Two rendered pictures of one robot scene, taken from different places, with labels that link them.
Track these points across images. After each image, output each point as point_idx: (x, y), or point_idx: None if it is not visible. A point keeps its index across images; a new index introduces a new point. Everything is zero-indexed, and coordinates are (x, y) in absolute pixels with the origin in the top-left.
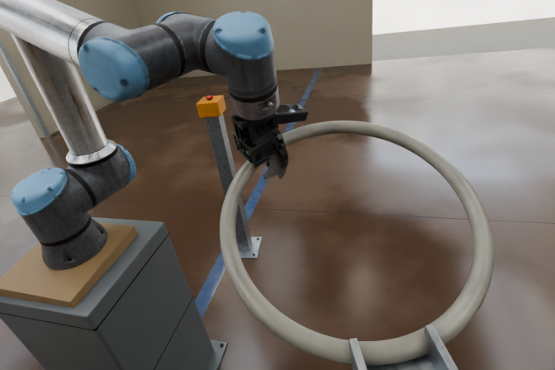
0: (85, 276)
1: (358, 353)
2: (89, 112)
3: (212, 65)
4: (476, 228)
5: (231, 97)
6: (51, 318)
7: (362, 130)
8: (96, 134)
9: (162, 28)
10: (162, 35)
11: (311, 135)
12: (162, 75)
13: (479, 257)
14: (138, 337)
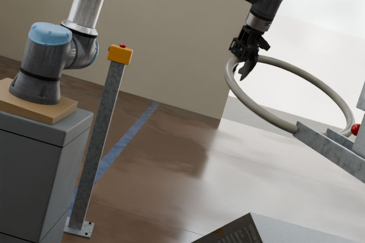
0: (55, 110)
1: (302, 122)
2: None
3: None
4: (348, 117)
5: (251, 14)
6: (23, 129)
7: (294, 69)
8: (97, 16)
9: None
10: None
11: (266, 61)
12: None
13: (349, 123)
14: (58, 189)
